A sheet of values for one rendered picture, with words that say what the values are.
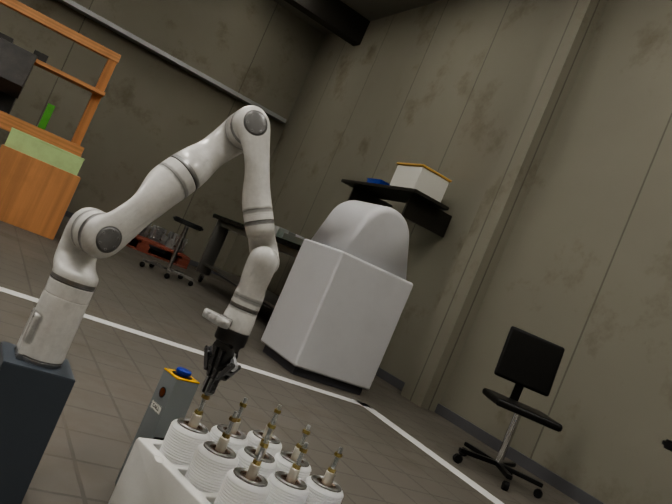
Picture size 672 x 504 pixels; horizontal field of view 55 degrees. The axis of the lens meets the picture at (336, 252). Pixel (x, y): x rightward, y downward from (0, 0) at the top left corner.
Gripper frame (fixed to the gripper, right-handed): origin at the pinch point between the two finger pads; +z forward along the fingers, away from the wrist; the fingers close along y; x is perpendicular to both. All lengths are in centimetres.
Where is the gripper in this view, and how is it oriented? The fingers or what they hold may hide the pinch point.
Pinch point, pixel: (209, 385)
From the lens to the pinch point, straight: 155.5
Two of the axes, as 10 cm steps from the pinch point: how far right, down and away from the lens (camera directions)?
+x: -6.6, -3.1, -6.8
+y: -6.4, -2.4, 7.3
